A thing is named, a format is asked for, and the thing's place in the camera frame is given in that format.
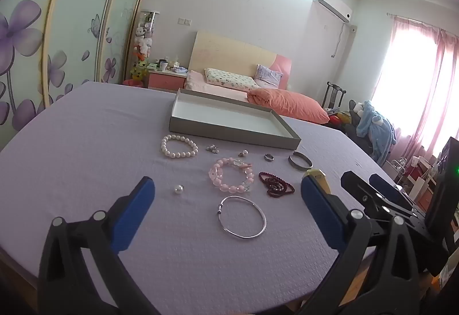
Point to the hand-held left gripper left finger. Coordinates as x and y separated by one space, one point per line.
138 214

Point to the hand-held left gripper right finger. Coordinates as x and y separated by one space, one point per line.
319 211

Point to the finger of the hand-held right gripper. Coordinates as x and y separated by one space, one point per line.
358 185
385 187

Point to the yellow bangle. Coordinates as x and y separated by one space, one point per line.
319 178

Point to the single pearl bead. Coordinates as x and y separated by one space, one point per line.
179 189

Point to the wide grey cuff bangle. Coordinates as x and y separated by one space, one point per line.
294 164

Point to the thin silver bangle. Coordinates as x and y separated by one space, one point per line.
263 220

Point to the grey cardboard tray box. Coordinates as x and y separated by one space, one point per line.
229 115

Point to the blue plush garment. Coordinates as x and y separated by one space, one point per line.
376 128

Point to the purple tablecloth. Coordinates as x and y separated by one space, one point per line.
89 157

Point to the pearl drop earring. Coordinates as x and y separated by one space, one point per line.
244 152

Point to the dark wooden chair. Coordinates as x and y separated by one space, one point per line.
331 94

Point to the silver cluster earring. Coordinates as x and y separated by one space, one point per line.
212 148

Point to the orange quilt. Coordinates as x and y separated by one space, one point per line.
290 103

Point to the pink curtain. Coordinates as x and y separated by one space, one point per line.
441 85

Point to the red waste bin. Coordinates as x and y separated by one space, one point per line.
132 83

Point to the pink and white nightstand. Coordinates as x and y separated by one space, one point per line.
165 81

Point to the purple patterned pillow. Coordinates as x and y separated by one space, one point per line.
267 76

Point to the floral white pillow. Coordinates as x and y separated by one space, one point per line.
229 80

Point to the clear tube of plush toys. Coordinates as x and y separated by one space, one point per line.
143 45

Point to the white air conditioner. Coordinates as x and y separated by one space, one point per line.
333 6

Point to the beige and pink headboard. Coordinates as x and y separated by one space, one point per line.
229 53

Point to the flower print wardrobe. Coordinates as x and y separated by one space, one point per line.
71 31

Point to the white wall socket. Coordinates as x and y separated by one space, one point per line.
184 21

